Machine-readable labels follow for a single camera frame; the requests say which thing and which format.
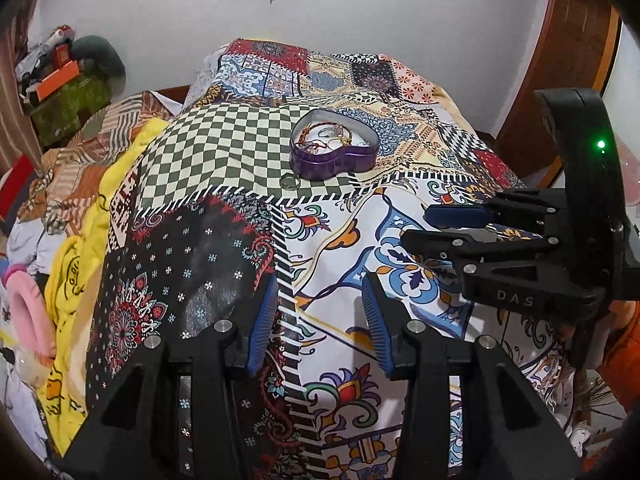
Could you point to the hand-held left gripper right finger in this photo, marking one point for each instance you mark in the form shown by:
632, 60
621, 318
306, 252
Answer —
377, 325

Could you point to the wooden door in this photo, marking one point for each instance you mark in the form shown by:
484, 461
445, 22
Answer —
555, 70

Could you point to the red box with white lid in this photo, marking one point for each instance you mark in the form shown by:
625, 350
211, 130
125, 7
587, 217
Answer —
15, 185

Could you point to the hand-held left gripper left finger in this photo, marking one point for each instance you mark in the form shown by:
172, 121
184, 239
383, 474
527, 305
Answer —
260, 325

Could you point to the pile of clothes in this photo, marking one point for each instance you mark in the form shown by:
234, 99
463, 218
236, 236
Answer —
42, 55

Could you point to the purple heart-shaped tin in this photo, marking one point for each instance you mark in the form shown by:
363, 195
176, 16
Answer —
330, 165

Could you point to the patchwork printed blanket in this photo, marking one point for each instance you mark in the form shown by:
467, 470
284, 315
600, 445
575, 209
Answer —
210, 160

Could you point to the pink plush item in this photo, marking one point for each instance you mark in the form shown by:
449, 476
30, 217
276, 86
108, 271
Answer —
27, 310

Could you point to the striped orange cloth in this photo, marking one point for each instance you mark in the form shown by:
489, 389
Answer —
75, 170

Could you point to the yellow printed cloth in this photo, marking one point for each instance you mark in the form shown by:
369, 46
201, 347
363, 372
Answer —
70, 310

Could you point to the grey plush cushion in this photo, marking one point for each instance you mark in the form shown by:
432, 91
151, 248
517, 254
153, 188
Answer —
102, 60

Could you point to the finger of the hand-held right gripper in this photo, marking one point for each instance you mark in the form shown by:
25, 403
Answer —
430, 241
455, 216

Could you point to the orange box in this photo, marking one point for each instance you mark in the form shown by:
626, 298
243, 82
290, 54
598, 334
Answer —
57, 82

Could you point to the striped brown curtain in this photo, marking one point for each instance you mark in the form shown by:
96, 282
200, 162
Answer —
15, 85

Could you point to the person's right forearm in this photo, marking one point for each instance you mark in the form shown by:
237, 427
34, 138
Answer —
625, 360

